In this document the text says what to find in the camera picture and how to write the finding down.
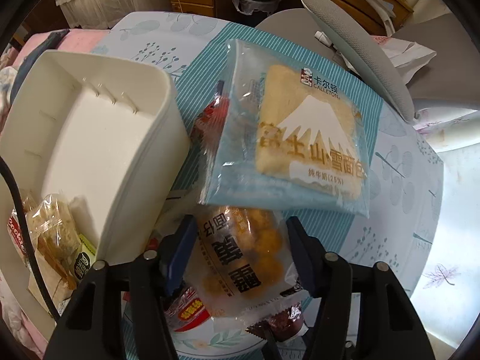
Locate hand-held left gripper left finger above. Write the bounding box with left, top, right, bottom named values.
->
left=50, top=215, right=198, bottom=360

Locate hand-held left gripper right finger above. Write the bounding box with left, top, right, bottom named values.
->
left=286, top=216, right=428, bottom=360

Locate clear golden puff ball packet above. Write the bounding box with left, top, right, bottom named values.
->
left=183, top=205, right=305, bottom=319

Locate white plastic bin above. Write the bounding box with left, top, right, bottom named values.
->
left=0, top=49, right=191, bottom=271

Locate red packet orange label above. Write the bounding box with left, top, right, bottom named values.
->
left=164, top=286, right=213, bottom=331

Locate dark red snack packet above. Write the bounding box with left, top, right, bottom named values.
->
left=245, top=302, right=305, bottom=343

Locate green snack packet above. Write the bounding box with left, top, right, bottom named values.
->
left=75, top=232, right=99, bottom=284

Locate light blue bread packet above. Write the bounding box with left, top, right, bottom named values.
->
left=199, top=39, right=376, bottom=218

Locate white floral curtain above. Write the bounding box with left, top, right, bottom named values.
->
left=412, top=97, right=480, bottom=158

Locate teal striped mat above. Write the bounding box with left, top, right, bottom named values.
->
left=174, top=20, right=384, bottom=310

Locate grey office chair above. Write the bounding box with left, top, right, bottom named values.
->
left=255, top=0, right=417, bottom=121

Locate white red paper bag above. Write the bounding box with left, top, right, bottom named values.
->
left=370, top=34, right=438, bottom=84

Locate dark blue cloth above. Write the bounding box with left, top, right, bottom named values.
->
left=15, top=31, right=71, bottom=85

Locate trash bin with bag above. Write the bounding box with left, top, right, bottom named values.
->
left=232, top=0, right=282, bottom=18

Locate black cable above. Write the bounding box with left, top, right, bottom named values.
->
left=0, top=155, right=64, bottom=320

